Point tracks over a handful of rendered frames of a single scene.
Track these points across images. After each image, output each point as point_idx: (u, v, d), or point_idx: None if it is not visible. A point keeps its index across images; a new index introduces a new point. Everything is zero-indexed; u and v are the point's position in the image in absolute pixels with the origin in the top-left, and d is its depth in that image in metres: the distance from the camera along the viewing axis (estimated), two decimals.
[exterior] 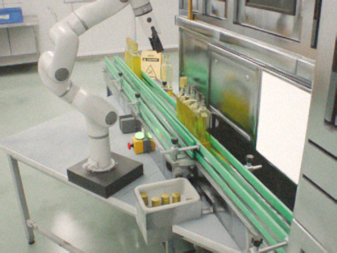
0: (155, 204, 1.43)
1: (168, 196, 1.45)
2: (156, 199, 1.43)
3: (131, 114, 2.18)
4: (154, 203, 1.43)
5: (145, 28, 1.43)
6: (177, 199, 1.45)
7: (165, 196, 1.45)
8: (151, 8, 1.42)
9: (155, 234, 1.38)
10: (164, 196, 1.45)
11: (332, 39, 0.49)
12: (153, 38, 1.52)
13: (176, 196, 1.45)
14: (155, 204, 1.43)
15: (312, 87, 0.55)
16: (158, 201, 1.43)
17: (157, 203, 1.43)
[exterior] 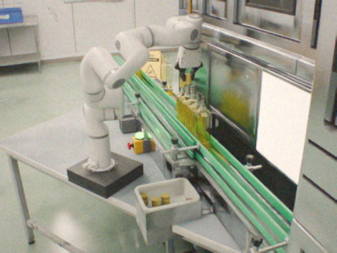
0: (155, 204, 1.43)
1: (168, 196, 1.45)
2: (156, 199, 1.43)
3: (131, 114, 2.18)
4: (154, 203, 1.43)
5: (198, 58, 1.60)
6: (191, 76, 1.67)
7: (165, 196, 1.45)
8: None
9: (155, 234, 1.38)
10: (164, 196, 1.45)
11: (332, 39, 0.49)
12: (183, 70, 1.65)
13: (191, 74, 1.66)
14: (155, 204, 1.43)
15: (312, 87, 0.55)
16: (158, 201, 1.43)
17: (157, 203, 1.43)
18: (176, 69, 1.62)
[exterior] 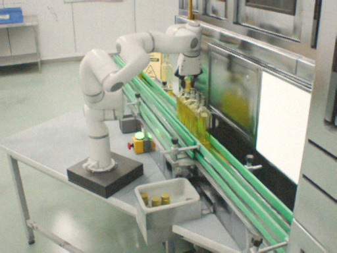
0: (155, 204, 1.43)
1: (168, 196, 1.45)
2: (156, 199, 1.43)
3: (131, 114, 2.18)
4: (154, 203, 1.43)
5: (198, 66, 1.62)
6: (191, 84, 1.69)
7: (165, 196, 1.45)
8: None
9: (155, 234, 1.38)
10: (164, 196, 1.45)
11: (332, 39, 0.49)
12: (182, 77, 1.66)
13: (191, 81, 1.68)
14: (155, 204, 1.43)
15: (312, 87, 0.55)
16: (158, 201, 1.43)
17: (157, 203, 1.43)
18: (176, 76, 1.63)
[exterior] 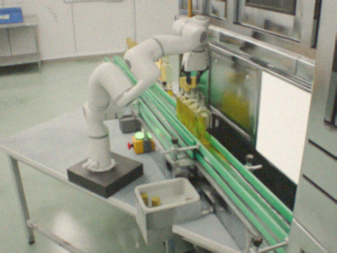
0: (155, 204, 1.43)
1: (194, 76, 1.63)
2: (156, 199, 1.43)
3: (131, 114, 2.18)
4: (154, 203, 1.43)
5: (204, 62, 1.55)
6: None
7: (194, 77, 1.62)
8: None
9: (155, 234, 1.38)
10: (195, 77, 1.61)
11: (332, 39, 0.49)
12: (188, 73, 1.60)
13: None
14: (155, 204, 1.43)
15: (312, 87, 0.55)
16: (158, 201, 1.43)
17: (157, 203, 1.43)
18: (181, 72, 1.57)
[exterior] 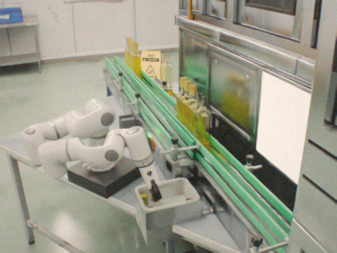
0: None
1: (194, 84, 1.64)
2: None
3: (131, 114, 2.18)
4: None
5: (145, 180, 1.35)
6: (191, 84, 1.69)
7: (194, 84, 1.63)
8: (153, 159, 1.34)
9: (155, 234, 1.38)
10: (195, 84, 1.63)
11: (332, 39, 0.49)
12: None
13: (191, 81, 1.68)
14: None
15: (312, 87, 0.55)
16: None
17: None
18: None
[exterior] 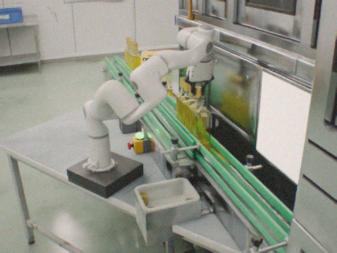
0: (201, 91, 1.58)
1: None
2: (199, 86, 1.58)
3: None
4: (201, 89, 1.58)
5: (209, 72, 1.52)
6: None
7: (194, 84, 1.63)
8: None
9: (155, 234, 1.38)
10: (195, 84, 1.63)
11: (332, 39, 0.49)
12: (193, 84, 1.56)
13: None
14: (201, 91, 1.58)
15: (312, 87, 0.55)
16: (201, 87, 1.59)
17: (201, 89, 1.59)
18: (186, 82, 1.53)
